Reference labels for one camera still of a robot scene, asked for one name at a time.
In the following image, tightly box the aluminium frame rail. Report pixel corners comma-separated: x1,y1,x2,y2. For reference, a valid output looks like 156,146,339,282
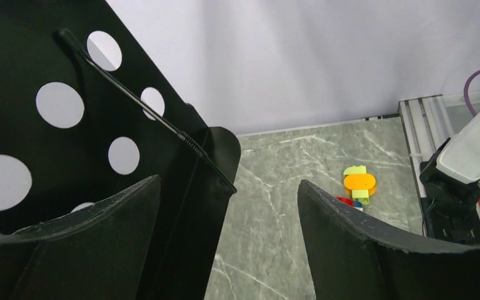
397,86,480,233

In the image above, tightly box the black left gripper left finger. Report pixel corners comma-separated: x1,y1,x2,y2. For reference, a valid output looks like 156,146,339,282
0,176,161,299

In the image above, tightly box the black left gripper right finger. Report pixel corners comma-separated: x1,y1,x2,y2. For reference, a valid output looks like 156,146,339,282
297,180,480,299

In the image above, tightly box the black tripod music stand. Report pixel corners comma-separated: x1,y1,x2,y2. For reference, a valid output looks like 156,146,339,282
0,1,241,299

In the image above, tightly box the green orange toy block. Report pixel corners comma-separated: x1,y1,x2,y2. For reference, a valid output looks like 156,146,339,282
343,165,376,206

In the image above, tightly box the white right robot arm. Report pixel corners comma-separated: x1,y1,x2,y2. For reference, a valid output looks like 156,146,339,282
419,112,480,245

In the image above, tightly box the red toy block car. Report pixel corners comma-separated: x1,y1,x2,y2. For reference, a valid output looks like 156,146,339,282
336,196,363,211

